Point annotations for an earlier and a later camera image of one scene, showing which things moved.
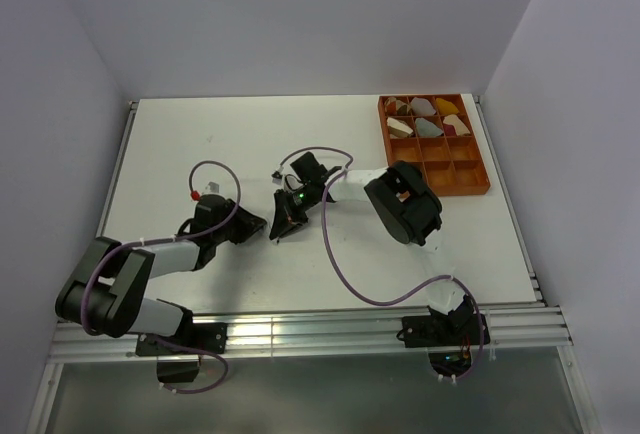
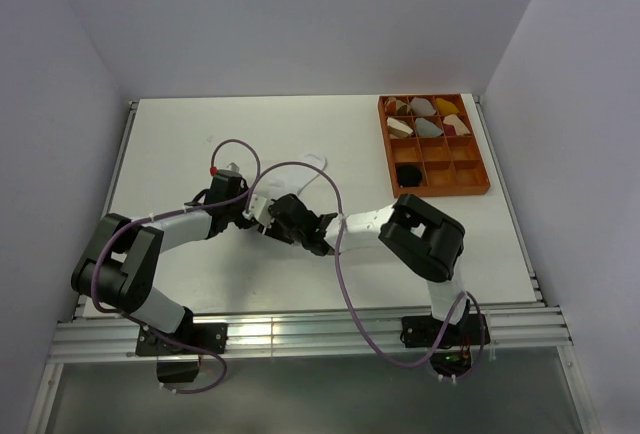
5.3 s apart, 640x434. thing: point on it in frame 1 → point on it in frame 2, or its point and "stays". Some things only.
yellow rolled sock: [445, 107] stays
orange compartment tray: [434, 131] stays
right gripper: [287, 218] → [273, 230]
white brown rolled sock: [398, 128] stays
